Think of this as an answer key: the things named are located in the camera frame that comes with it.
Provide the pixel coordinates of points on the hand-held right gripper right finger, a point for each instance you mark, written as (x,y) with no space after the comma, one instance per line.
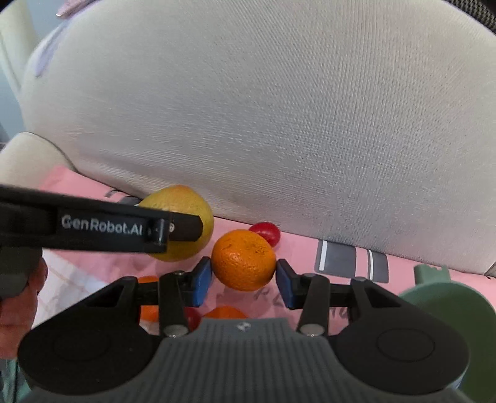
(285,288)

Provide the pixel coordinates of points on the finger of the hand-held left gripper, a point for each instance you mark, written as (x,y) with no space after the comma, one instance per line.
(186,228)

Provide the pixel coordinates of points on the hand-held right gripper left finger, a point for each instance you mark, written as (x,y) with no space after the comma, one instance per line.
(201,285)

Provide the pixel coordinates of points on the red cherry tomato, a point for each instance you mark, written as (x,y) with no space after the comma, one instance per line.
(267,231)
(192,318)

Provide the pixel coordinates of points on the orange mandarin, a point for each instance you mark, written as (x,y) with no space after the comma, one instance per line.
(149,313)
(224,312)
(244,259)

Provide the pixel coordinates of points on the green bowl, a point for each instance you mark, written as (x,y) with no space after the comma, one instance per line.
(445,310)

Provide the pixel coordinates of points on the person's left hand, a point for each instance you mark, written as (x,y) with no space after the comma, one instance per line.
(23,317)

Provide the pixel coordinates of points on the pink printed mat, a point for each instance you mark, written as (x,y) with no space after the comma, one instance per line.
(298,255)

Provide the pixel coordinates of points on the grey fabric sofa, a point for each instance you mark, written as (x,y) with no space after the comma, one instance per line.
(271,116)

